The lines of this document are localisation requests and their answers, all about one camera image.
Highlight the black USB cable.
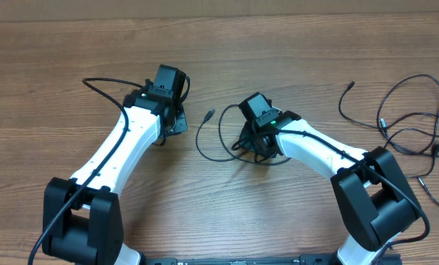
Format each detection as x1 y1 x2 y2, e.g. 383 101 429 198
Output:
376 73 439 165
338 80 439 213
194 104 292 166

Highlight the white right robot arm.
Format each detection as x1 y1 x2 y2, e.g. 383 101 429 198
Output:
234 93 423 264

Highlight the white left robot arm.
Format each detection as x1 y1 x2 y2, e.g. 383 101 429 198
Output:
28 65 190 264

